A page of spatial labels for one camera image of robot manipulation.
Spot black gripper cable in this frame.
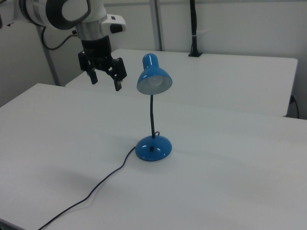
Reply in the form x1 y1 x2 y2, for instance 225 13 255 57
41 26 79 51

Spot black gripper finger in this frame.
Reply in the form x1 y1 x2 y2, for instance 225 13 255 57
105 57 128 92
78 50 99 85

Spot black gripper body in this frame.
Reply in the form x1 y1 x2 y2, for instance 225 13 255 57
80 35 118 71

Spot blue desk lamp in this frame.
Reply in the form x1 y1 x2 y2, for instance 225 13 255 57
135 53 173 162

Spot white adjacent table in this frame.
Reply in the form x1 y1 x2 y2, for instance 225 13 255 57
64 48 299 118

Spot black cable at table side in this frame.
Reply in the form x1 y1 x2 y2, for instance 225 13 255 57
289 95 300 119

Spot grey wall frame post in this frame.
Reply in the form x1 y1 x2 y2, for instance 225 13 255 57
150 0 166 51
35 23 61 87

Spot black camera pole with clamp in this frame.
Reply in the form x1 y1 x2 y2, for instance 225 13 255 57
188 0 204 58

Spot black lamp power cable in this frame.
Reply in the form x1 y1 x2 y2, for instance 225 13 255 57
37 130 162 230

